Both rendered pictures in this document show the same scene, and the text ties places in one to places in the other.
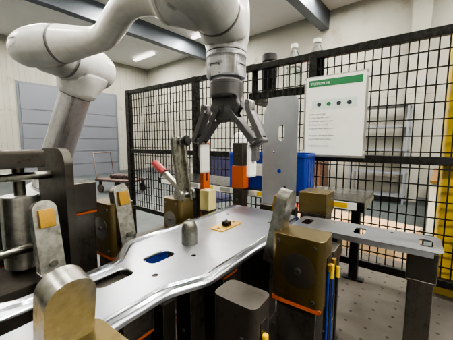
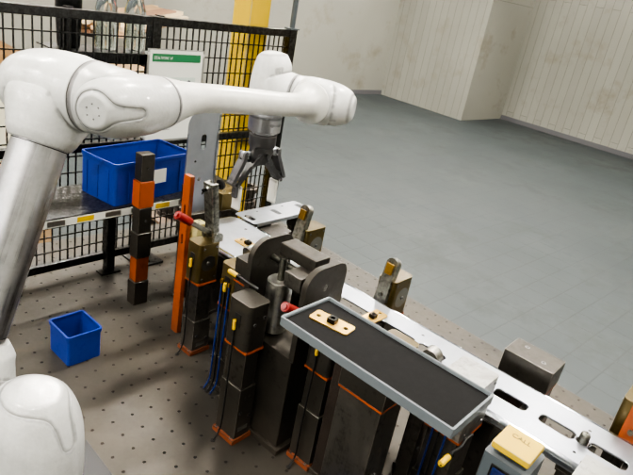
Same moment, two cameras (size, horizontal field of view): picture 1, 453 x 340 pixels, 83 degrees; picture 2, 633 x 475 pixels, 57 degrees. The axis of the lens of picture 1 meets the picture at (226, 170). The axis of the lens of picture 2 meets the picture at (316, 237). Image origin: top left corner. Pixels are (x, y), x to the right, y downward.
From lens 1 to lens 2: 168 cm
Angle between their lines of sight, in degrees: 86
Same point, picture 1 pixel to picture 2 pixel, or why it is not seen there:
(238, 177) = (149, 195)
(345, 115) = not seen: hidden behind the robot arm
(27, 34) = (167, 106)
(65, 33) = (193, 101)
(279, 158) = (200, 167)
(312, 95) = (155, 71)
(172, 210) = (212, 253)
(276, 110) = (201, 120)
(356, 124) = not seen: hidden behind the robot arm
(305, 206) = (226, 204)
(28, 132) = not seen: outside the picture
